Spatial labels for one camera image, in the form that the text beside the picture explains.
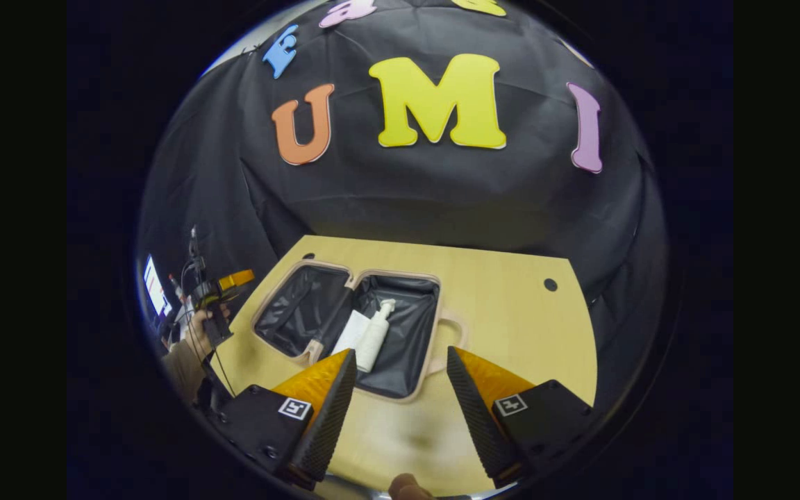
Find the white pump bottle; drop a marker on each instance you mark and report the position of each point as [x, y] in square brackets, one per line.
[372, 340]

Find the beige ribbed suitcase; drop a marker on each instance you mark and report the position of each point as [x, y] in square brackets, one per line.
[407, 333]

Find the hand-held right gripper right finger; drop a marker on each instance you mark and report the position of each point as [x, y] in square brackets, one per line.
[483, 423]

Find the black backdrop cloth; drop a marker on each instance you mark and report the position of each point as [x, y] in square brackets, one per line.
[442, 201]

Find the clear squeeze tube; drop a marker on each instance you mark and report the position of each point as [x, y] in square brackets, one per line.
[350, 335]

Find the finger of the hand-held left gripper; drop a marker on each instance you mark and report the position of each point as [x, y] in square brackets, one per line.
[237, 280]

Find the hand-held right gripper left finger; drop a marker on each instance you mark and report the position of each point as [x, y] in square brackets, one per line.
[330, 417]

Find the computer monitor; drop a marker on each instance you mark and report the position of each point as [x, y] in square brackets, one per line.
[155, 285]

